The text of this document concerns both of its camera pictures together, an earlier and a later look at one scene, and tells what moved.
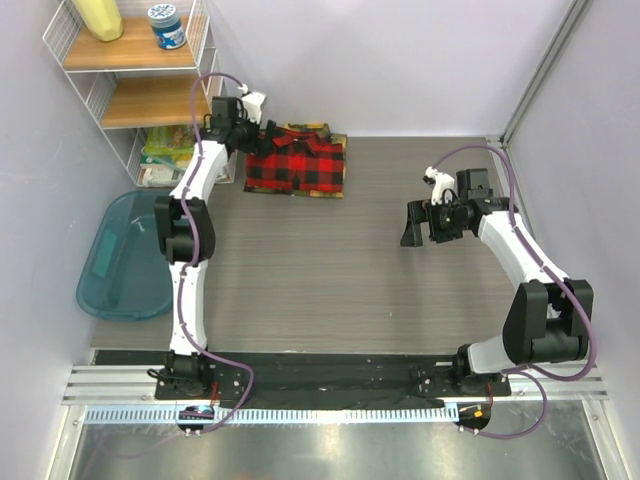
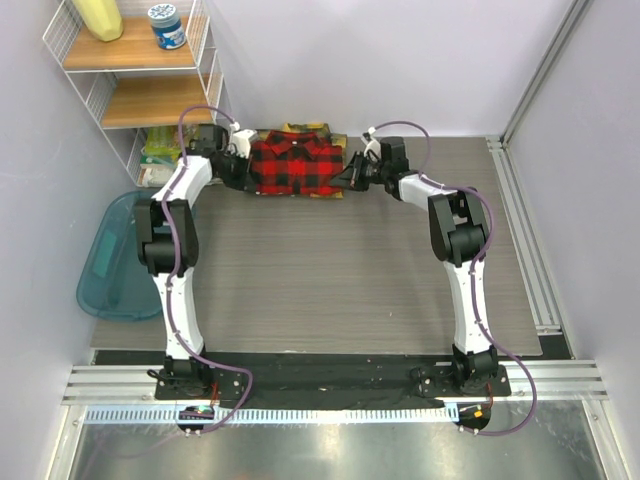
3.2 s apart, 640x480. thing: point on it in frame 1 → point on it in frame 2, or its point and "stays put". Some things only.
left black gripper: (266, 148) → (245, 180)
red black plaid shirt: (303, 162) stays put
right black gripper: (422, 210) → (354, 173)
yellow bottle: (101, 17) stays put
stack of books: (166, 155) stays put
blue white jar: (168, 30) stays put
